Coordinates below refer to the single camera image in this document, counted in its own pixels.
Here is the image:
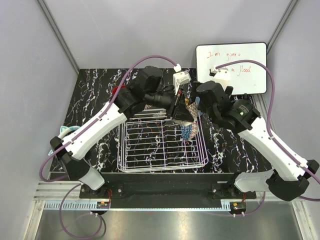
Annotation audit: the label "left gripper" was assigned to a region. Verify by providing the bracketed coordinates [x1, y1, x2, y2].
[144, 84, 194, 120]

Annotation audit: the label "light blue cup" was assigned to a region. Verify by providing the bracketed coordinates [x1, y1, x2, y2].
[195, 96, 203, 116]

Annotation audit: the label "red and black mug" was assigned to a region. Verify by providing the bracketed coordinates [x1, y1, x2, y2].
[112, 85, 126, 96]

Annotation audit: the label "white whiteboard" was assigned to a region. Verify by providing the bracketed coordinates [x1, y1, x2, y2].
[195, 42, 267, 95]

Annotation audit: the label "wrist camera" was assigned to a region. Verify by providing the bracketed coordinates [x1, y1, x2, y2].
[209, 65, 231, 89]
[172, 70, 191, 95]

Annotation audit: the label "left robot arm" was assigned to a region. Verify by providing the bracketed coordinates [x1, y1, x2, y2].
[50, 66, 194, 198]

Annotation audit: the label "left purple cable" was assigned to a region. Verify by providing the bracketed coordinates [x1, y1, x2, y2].
[39, 54, 181, 238]

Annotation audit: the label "brown patterned bowl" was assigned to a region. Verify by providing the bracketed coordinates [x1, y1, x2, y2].
[186, 101, 199, 122]

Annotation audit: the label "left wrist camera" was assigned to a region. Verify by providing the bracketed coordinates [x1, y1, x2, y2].
[172, 70, 191, 95]

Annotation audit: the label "black floral square plate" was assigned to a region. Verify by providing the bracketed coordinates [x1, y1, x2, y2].
[134, 104, 167, 120]

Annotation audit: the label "teal cat-ear headphones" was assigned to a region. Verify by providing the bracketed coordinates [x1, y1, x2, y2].
[48, 125, 80, 156]

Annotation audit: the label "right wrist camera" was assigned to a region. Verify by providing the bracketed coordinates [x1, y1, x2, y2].
[209, 65, 231, 89]

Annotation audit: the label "black marble mat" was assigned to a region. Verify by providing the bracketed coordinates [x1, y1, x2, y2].
[58, 68, 271, 174]

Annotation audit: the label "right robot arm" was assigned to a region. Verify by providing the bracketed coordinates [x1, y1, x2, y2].
[190, 80, 320, 202]

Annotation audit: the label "blue patterned bowl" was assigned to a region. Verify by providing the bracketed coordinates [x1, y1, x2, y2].
[180, 121, 199, 141]

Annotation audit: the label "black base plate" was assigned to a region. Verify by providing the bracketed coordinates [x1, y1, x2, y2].
[79, 173, 257, 210]

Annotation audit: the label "white wire dish rack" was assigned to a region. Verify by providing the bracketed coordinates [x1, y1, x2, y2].
[117, 116, 209, 173]

